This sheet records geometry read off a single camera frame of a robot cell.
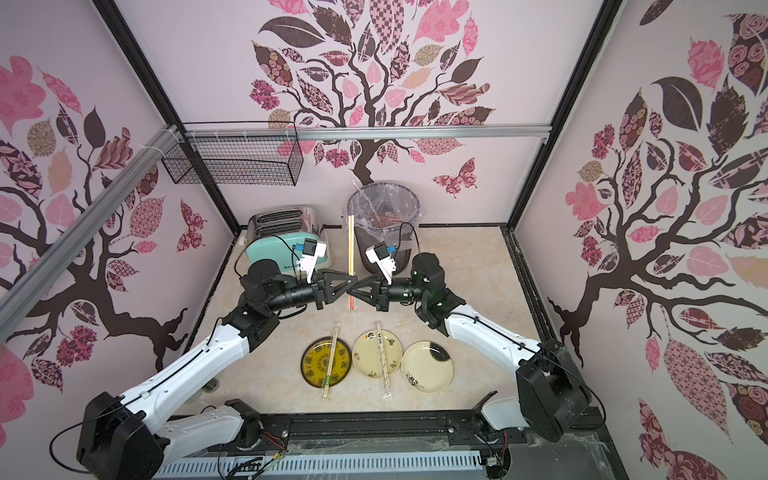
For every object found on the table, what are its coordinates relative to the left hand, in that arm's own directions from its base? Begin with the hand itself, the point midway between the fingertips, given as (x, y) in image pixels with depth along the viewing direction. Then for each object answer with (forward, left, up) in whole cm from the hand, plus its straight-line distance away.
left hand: (359, 287), depth 67 cm
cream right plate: (-8, -18, -30) cm, 36 cm away
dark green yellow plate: (-6, +15, -29) cm, 34 cm away
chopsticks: (-11, -6, -28) cm, 31 cm away
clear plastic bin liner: (+41, -6, -13) cm, 44 cm away
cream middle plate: (-5, 0, -29) cm, 29 cm away
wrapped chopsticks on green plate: (-7, +10, -28) cm, 30 cm away
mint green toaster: (+31, +28, -15) cm, 45 cm away
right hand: (0, +2, 0) cm, 2 cm away
